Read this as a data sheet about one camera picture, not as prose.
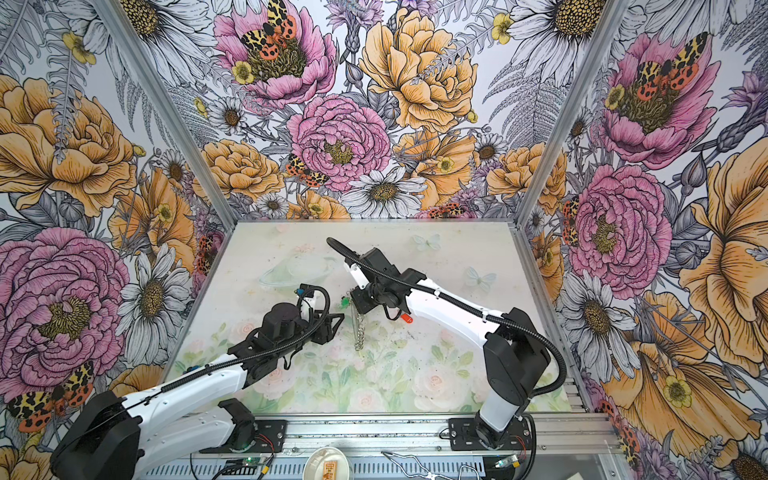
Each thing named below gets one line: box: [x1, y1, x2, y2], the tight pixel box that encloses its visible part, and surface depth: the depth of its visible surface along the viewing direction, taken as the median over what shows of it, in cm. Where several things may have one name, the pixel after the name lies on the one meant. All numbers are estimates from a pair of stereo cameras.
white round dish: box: [302, 446, 350, 480], surface depth 70 cm
